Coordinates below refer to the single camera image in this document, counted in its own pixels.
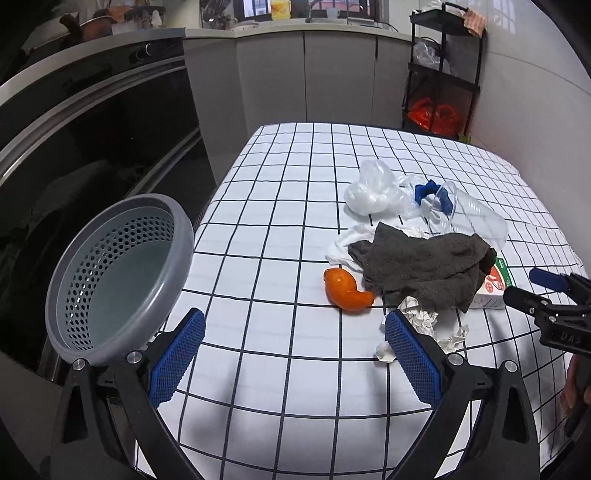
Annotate grey perforated basket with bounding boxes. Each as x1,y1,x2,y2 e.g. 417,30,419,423
45,194,195,367

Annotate red plastic bag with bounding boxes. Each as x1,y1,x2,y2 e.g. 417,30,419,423
409,97,462,138

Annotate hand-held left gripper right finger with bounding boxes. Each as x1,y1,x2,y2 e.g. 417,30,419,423
385,310,541,480

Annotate clear bag on rack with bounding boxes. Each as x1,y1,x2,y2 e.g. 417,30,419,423
412,41,451,75

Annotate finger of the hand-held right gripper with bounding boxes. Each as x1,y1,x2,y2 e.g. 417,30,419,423
529,268,591,308
503,286,575,321

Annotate clear plastic bottle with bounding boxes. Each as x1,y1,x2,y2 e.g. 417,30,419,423
409,180,508,252

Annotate orange peel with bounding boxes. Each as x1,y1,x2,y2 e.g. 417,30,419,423
323,268,376,315

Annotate white checked tablecloth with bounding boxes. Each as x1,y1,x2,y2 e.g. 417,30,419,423
134,121,585,480

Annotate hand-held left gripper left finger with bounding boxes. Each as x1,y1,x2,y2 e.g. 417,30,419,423
48,308,206,480

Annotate checked cloth on rack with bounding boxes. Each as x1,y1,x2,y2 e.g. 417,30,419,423
463,10,486,37

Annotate black shelf rack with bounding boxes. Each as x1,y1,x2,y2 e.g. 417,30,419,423
403,2,488,139

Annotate brown pan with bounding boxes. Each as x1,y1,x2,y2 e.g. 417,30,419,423
60,14,114,40

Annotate person's right hand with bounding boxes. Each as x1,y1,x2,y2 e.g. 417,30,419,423
560,355,591,416

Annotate white cloth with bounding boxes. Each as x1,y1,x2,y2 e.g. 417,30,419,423
325,224,432,271

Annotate black built-in oven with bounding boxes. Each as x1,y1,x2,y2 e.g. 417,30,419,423
0,28,218,384

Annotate small red green carton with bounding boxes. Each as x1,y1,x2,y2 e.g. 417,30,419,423
466,256,515,310

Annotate white paper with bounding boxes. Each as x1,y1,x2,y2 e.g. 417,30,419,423
374,295,471,363

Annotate blue strap with white clip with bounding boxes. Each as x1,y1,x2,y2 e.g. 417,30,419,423
414,180,455,215

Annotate dark grey towel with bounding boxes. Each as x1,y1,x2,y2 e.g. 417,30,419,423
347,222,498,312

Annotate grey kitchen cabinets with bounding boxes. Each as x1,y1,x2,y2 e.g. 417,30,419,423
182,23,414,185

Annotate clear plastic bag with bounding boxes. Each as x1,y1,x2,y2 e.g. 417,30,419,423
344,159,416,217

